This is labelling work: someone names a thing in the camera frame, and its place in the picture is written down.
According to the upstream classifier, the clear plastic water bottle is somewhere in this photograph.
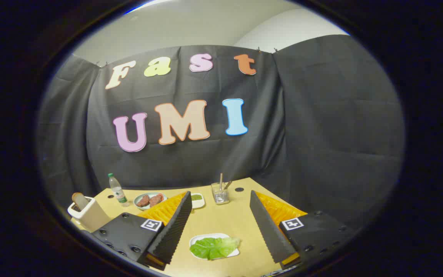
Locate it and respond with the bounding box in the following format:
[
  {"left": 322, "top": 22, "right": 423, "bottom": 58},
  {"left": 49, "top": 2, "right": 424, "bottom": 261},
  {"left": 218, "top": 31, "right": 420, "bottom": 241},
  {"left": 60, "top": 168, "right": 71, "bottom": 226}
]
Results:
[{"left": 108, "top": 173, "right": 130, "bottom": 207}]

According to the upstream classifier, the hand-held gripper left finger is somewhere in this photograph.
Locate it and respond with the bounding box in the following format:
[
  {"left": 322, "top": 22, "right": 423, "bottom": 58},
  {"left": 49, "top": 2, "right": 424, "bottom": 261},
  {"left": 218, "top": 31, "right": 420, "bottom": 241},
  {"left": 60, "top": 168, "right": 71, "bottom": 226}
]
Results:
[{"left": 91, "top": 191, "right": 193, "bottom": 271}]

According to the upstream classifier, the clear glass cup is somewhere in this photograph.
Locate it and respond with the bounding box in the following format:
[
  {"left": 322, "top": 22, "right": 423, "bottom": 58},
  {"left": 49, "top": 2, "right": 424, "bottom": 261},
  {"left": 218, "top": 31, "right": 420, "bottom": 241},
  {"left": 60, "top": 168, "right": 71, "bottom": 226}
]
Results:
[{"left": 211, "top": 182, "right": 230, "bottom": 205}]

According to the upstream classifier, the white square plate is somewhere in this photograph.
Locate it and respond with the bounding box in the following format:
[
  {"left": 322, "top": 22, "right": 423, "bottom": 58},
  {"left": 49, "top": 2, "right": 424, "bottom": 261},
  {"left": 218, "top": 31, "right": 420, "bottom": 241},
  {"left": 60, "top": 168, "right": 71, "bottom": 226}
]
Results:
[{"left": 189, "top": 233, "right": 240, "bottom": 260}]

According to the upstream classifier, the black backdrop cloth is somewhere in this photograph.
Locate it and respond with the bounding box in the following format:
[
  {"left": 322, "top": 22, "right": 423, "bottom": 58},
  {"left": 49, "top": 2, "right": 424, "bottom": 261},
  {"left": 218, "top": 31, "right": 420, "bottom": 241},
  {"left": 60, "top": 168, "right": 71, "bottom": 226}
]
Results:
[{"left": 37, "top": 35, "right": 405, "bottom": 231}]

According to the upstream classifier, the cream white toaster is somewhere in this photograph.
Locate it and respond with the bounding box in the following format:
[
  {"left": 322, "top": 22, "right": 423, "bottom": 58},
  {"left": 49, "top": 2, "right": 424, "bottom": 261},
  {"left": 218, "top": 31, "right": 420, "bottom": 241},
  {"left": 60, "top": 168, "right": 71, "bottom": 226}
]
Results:
[{"left": 67, "top": 195, "right": 111, "bottom": 233}]

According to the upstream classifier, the green lettuce leaf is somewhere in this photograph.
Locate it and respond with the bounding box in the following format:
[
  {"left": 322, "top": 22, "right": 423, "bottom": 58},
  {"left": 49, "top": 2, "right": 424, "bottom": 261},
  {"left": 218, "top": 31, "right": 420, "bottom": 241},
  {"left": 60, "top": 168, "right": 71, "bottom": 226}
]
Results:
[{"left": 190, "top": 237, "right": 241, "bottom": 260}]

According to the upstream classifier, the white bread slice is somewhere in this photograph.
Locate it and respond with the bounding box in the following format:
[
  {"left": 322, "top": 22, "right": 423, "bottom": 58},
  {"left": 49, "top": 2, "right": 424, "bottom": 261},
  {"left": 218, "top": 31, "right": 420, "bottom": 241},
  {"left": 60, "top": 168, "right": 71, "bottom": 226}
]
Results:
[{"left": 72, "top": 192, "right": 89, "bottom": 211}]

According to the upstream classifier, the light blue plate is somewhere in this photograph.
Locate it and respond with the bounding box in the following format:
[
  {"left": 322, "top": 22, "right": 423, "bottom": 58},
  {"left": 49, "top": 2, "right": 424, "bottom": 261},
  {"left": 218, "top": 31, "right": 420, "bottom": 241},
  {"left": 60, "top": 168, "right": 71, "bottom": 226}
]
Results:
[{"left": 133, "top": 192, "right": 167, "bottom": 211}]

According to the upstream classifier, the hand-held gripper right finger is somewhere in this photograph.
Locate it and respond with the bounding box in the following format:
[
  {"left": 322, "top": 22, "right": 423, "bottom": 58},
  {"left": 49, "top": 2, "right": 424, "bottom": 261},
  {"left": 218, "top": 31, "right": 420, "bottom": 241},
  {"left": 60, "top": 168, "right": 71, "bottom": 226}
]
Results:
[{"left": 250, "top": 190, "right": 356, "bottom": 270}]

